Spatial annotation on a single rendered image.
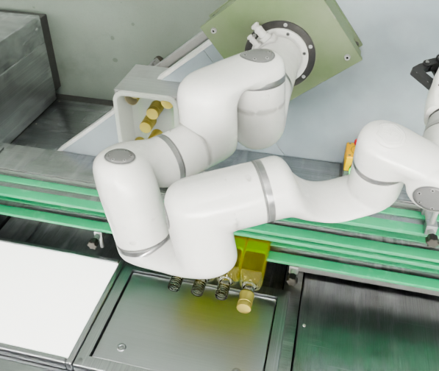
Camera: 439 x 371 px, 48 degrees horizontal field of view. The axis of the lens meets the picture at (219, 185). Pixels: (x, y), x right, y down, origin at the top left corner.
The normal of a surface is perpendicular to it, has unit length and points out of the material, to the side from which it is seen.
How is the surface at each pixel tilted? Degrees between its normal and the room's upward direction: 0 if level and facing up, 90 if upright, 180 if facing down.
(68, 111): 90
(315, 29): 1
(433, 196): 22
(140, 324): 90
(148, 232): 43
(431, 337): 90
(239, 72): 77
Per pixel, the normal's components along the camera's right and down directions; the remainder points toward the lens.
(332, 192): 0.04, -0.67
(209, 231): 0.30, 0.48
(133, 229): 0.01, 0.48
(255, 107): -0.13, 0.61
